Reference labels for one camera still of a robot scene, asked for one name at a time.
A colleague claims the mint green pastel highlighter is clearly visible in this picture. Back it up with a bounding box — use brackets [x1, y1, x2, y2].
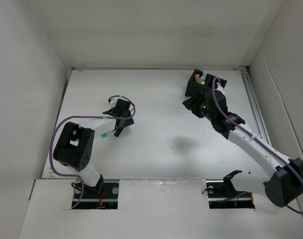
[197, 76, 205, 84]

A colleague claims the orange pastel highlighter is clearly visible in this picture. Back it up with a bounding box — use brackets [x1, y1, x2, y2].
[194, 74, 200, 82]

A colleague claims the blue pastel highlighter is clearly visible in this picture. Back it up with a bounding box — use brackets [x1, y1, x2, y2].
[202, 71, 208, 78]

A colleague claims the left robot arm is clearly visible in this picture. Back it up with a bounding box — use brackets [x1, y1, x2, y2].
[51, 95, 136, 198]

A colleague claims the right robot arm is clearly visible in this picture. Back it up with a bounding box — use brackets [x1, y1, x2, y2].
[183, 90, 303, 208]

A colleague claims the black two-compartment container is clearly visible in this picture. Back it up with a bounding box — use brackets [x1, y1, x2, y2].
[185, 69, 215, 97]

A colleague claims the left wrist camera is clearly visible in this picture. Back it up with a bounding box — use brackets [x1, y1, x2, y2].
[108, 95, 122, 103]

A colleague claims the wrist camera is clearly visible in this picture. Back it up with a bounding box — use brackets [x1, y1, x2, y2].
[108, 95, 122, 103]
[215, 85, 225, 95]

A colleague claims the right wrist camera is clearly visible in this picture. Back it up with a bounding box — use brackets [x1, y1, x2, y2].
[215, 85, 225, 95]

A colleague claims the aluminium rail right side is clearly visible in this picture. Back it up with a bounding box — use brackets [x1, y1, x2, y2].
[239, 67, 272, 145]

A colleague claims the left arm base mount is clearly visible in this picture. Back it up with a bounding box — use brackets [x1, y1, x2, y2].
[71, 180, 120, 210]

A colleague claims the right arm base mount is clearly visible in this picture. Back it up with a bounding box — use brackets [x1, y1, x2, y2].
[202, 170, 255, 209]

